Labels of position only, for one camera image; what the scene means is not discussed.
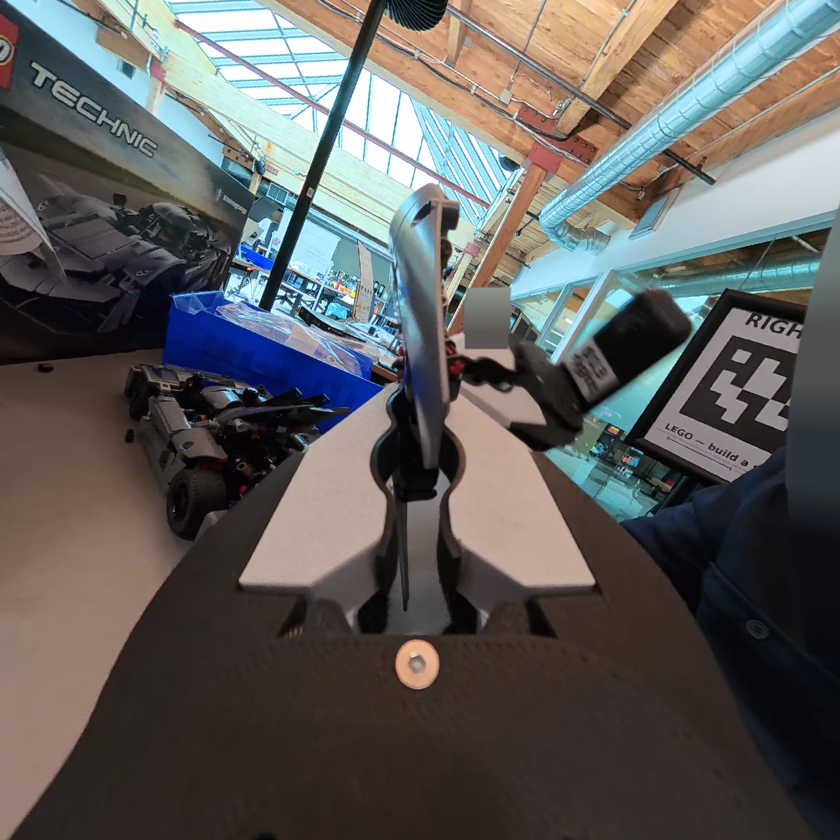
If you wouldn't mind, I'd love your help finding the black pole with finned disc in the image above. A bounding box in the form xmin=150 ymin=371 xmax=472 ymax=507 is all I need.
xmin=258 ymin=0 xmax=450 ymax=311

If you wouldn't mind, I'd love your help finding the lego instruction booklet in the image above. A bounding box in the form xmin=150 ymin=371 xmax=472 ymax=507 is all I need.
xmin=0 ymin=147 xmax=56 ymax=258

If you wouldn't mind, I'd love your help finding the small lego technic sub-assembly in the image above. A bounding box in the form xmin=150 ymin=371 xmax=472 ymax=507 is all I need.
xmin=387 ymin=184 xmax=463 ymax=613

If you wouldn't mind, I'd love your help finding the silver ventilation duct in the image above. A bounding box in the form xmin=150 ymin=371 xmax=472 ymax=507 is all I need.
xmin=538 ymin=0 xmax=840 ymax=256

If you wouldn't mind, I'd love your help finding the clear plastic bag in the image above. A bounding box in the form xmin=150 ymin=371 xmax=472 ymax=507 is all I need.
xmin=217 ymin=301 xmax=375 ymax=378

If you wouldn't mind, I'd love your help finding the black white marker sign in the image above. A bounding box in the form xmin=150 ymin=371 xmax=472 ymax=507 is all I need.
xmin=623 ymin=289 xmax=811 ymax=487

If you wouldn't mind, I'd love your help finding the grey lego car model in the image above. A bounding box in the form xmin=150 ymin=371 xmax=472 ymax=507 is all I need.
xmin=125 ymin=364 xmax=352 ymax=540

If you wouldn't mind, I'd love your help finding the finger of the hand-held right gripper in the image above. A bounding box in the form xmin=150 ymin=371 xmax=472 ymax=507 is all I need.
xmin=459 ymin=348 xmax=524 ymax=389
xmin=458 ymin=386 xmax=551 ymax=431

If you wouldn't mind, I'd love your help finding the dark lego set box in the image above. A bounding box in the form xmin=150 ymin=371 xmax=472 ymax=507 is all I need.
xmin=0 ymin=0 xmax=257 ymax=365

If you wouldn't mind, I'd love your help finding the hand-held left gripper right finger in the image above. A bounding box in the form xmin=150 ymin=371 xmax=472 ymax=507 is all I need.
xmin=438 ymin=387 xmax=597 ymax=627

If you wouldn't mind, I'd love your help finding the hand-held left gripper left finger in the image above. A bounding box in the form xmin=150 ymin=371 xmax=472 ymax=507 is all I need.
xmin=238 ymin=384 xmax=403 ymax=627

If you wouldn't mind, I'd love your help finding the blue plastic bin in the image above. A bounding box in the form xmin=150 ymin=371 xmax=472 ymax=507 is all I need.
xmin=164 ymin=292 xmax=385 ymax=434

